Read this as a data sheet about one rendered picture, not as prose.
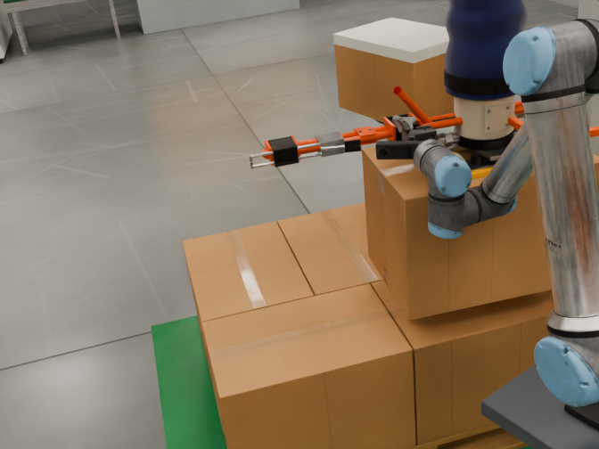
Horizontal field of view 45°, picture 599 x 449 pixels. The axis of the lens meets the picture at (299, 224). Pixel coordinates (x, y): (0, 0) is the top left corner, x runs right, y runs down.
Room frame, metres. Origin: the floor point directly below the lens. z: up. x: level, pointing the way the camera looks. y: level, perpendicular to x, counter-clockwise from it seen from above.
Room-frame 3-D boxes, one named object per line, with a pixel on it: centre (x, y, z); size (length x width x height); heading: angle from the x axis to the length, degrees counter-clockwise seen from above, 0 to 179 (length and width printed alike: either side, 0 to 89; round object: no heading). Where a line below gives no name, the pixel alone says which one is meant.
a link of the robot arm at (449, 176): (1.62, -0.38, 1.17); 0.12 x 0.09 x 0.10; 11
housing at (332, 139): (1.88, -0.11, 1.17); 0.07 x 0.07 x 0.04; 10
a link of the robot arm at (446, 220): (1.62, -0.38, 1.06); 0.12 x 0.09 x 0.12; 111
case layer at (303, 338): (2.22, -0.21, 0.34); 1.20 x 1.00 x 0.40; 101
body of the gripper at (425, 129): (1.79, -0.35, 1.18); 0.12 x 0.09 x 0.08; 11
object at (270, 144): (1.87, 0.02, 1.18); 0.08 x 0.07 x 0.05; 100
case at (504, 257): (1.97, -0.55, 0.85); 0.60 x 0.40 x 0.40; 99
